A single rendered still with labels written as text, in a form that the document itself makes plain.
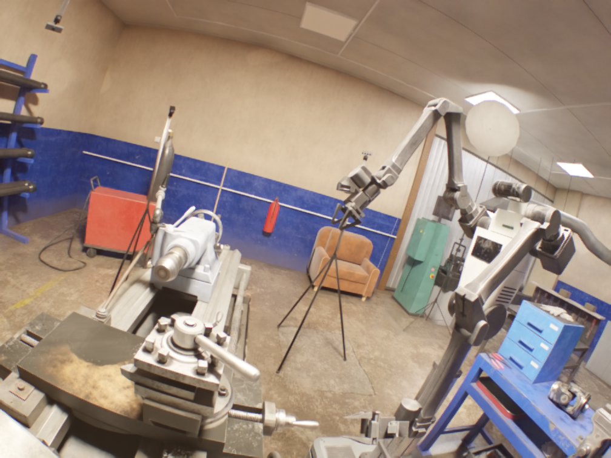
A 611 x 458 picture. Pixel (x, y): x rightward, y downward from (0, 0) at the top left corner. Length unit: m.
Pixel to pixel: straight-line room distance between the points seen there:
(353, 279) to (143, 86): 4.59
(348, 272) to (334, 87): 2.94
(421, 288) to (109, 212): 4.39
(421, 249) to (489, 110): 2.28
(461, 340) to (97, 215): 3.52
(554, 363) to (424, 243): 3.18
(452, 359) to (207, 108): 4.63
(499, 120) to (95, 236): 4.96
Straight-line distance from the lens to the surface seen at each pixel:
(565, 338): 1.99
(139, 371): 0.63
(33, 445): 0.39
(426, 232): 4.64
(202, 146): 4.82
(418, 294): 4.75
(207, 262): 1.44
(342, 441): 1.78
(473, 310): 0.79
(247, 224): 4.80
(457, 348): 0.86
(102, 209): 3.63
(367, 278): 4.48
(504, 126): 3.92
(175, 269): 1.05
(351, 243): 4.61
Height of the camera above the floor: 1.52
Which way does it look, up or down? 9 degrees down
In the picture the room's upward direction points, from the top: 17 degrees clockwise
